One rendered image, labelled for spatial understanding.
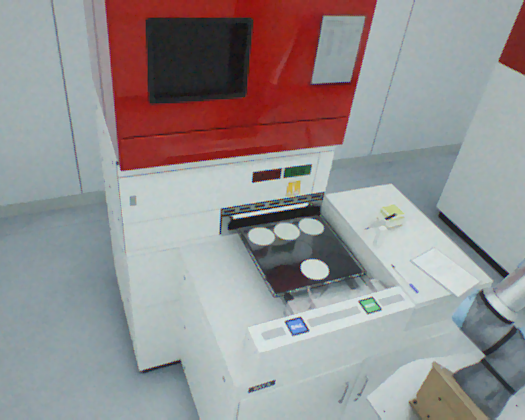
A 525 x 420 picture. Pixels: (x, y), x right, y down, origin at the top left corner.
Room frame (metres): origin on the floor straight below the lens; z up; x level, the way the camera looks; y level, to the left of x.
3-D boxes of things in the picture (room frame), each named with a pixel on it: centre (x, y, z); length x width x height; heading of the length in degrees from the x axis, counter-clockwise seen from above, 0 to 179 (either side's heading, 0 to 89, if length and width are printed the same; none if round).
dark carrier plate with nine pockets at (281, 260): (1.28, -0.15, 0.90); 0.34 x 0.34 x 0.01; 28
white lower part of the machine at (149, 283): (1.69, 0.28, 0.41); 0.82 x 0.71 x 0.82; 118
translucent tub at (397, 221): (1.43, -0.49, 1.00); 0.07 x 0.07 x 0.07; 31
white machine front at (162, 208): (1.39, 0.13, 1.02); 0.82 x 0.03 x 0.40; 118
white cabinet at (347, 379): (1.23, -0.27, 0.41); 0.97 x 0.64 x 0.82; 118
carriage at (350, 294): (1.06, -0.29, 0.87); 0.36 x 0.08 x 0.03; 118
